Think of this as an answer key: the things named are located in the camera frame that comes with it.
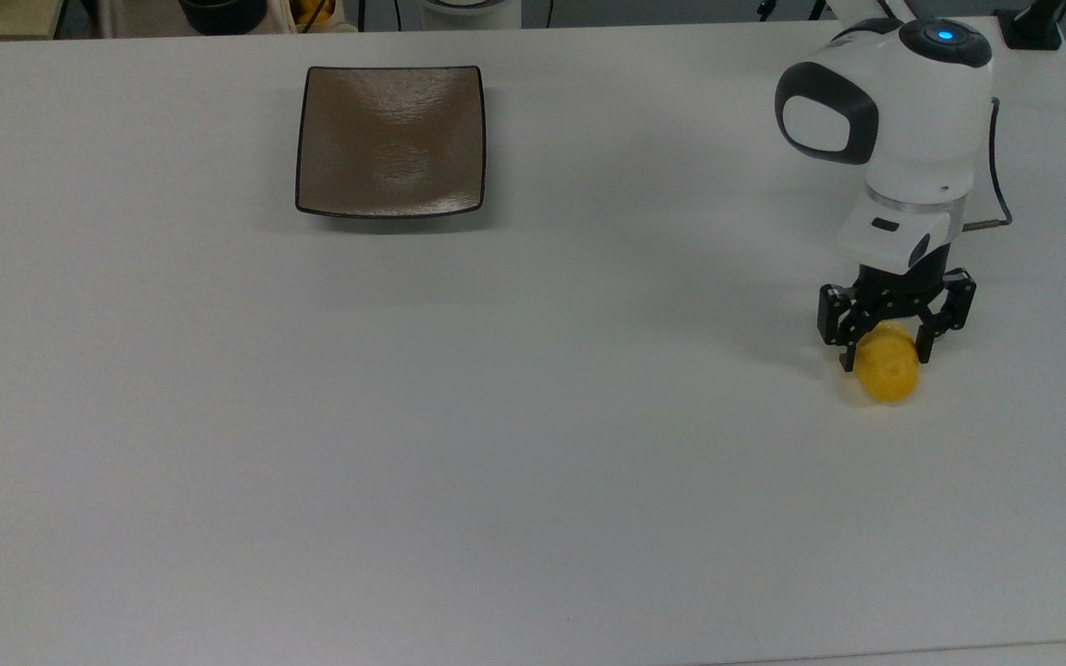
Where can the square brown ceramic plate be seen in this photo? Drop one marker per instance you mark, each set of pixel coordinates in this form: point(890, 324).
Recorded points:
point(391, 139)

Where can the small yellow object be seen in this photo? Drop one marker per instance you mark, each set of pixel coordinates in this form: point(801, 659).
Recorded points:
point(316, 11)

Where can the black tripod legs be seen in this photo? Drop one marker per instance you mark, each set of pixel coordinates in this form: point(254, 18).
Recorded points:
point(787, 7)

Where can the black square stand base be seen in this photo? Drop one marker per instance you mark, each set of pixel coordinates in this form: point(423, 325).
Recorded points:
point(1031, 26)

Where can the yellow potato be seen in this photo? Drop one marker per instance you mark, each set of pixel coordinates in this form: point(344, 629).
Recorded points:
point(886, 372)

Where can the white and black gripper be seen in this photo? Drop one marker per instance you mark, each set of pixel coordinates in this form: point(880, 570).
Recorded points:
point(898, 245)

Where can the dark round bowl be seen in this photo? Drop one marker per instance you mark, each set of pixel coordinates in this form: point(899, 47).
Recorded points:
point(223, 14)

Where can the white round container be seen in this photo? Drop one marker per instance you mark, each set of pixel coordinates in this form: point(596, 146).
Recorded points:
point(468, 11)

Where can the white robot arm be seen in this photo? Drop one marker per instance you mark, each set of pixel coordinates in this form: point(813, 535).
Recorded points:
point(912, 120)

